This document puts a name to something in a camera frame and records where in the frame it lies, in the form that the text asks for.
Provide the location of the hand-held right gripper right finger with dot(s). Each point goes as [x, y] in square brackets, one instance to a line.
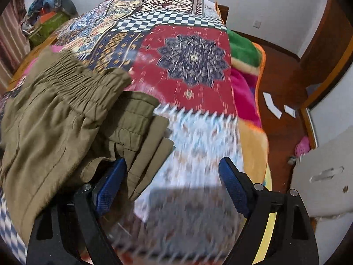
[235, 187]

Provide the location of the pink shoe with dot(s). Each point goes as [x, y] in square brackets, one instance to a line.
[302, 145]

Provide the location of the pink garment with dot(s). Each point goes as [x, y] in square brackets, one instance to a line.
[31, 64]

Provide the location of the green patterned box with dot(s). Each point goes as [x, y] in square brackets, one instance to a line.
[49, 27]

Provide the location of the white small fridge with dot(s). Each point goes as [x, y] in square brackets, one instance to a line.
[322, 176]

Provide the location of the white paper piece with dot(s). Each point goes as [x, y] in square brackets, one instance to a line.
[272, 105]
[289, 109]

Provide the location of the striped brown curtain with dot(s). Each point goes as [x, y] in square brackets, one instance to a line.
[11, 41]

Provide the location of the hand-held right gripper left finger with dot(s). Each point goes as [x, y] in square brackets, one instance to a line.
[110, 189]

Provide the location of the wooden bed frame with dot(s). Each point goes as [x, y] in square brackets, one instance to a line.
[222, 13]

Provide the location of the colourful fleece blanket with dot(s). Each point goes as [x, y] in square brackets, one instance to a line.
[245, 93]

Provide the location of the white wall socket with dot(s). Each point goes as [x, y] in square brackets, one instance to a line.
[257, 23]

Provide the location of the olive green pants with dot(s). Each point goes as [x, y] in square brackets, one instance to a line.
[55, 127]

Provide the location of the pile of clothes and bags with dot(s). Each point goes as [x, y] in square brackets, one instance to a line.
[52, 2]

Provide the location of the white sliding wardrobe door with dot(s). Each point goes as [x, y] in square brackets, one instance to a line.
[333, 116]

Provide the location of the patchwork printed blanket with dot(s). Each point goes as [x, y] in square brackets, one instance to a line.
[193, 93]

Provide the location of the wooden door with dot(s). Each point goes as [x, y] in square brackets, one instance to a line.
[325, 41]

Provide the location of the wooden board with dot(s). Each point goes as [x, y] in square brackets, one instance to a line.
[37, 52]

